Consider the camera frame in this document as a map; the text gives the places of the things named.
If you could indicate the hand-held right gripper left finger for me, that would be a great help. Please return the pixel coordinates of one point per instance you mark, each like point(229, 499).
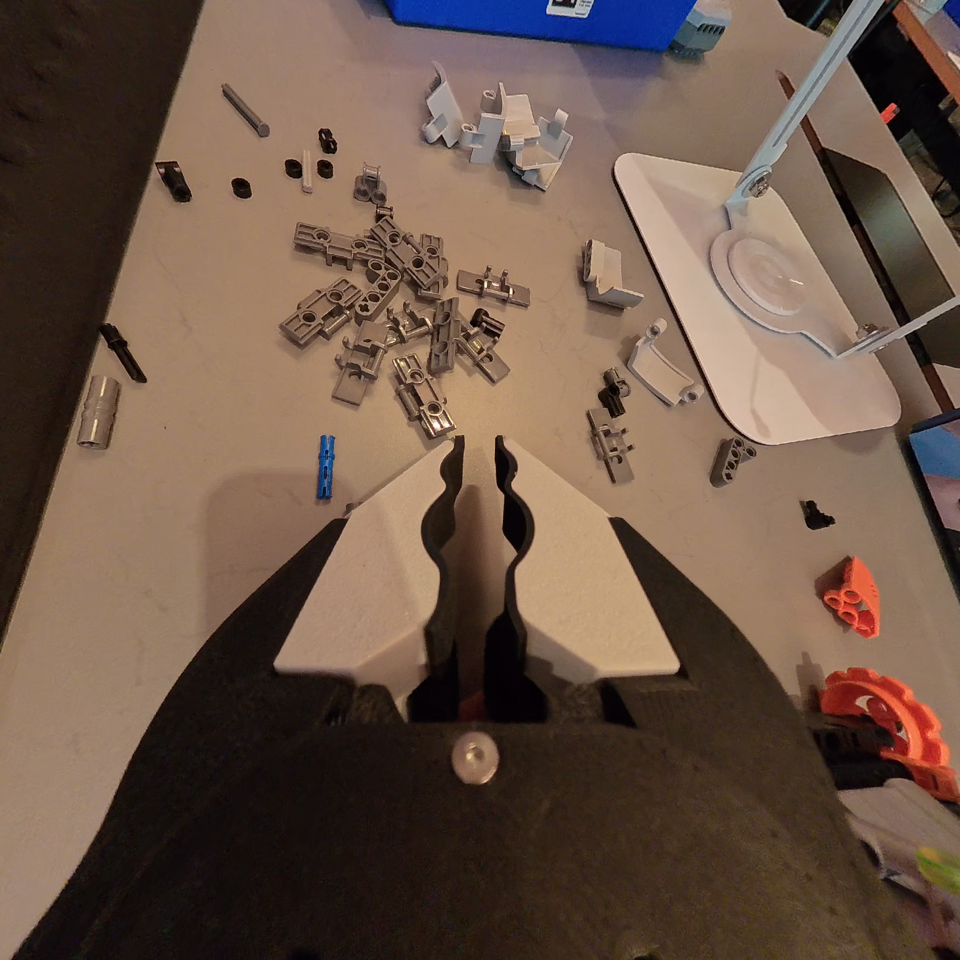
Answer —
point(360, 608)

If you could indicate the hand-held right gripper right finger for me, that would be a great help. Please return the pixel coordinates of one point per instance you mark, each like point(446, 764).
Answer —
point(593, 600)

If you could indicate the orange triangular toy piece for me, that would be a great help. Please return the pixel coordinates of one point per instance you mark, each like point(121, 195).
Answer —
point(851, 593)

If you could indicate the pile of dark grey connectors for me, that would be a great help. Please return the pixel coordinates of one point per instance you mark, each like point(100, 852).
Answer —
point(375, 278)

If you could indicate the black grey toy robot vehicle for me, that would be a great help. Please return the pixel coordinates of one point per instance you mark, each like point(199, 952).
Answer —
point(900, 840)

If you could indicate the blue plastic bin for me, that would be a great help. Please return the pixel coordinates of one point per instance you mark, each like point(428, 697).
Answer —
point(525, 18)

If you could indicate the small blue toy brick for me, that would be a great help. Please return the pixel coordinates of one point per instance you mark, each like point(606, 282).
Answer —
point(323, 465)

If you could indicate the dark grey small toy pieces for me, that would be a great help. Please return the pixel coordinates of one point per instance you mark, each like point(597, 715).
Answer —
point(611, 446)

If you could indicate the dark grey toy beam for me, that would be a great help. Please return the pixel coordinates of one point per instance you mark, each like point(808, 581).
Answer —
point(732, 462)

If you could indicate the small black toy connector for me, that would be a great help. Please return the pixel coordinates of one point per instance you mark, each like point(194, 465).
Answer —
point(815, 515)

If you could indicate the light grey angled toy piece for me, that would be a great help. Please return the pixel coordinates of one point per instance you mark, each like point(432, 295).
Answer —
point(665, 365)

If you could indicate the wooden book stand white base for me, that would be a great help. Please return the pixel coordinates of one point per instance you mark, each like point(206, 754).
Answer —
point(750, 330)

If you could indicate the orange toy gear wheel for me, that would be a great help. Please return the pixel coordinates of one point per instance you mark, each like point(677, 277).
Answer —
point(885, 713)

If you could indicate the light grey toy block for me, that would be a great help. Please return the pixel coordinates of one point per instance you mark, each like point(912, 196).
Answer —
point(608, 275)

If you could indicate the grey cylinder toy sleeve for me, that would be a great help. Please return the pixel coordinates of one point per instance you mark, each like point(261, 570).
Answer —
point(98, 410)

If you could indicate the long black toy pin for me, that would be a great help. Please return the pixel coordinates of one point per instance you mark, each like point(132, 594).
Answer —
point(123, 353)

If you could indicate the blue robot kit box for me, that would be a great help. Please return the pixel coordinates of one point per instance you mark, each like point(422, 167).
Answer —
point(938, 495)

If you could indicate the black angled toy connector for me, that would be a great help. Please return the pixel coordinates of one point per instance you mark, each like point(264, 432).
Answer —
point(173, 180)

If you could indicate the pile of light grey pieces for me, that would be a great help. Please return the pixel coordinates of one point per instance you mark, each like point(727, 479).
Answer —
point(503, 135)

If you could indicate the dark grey toy axle rod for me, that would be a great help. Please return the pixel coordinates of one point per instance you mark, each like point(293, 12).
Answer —
point(245, 110)

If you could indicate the small grey device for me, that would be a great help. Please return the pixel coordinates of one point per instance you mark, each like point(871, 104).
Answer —
point(702, 27)

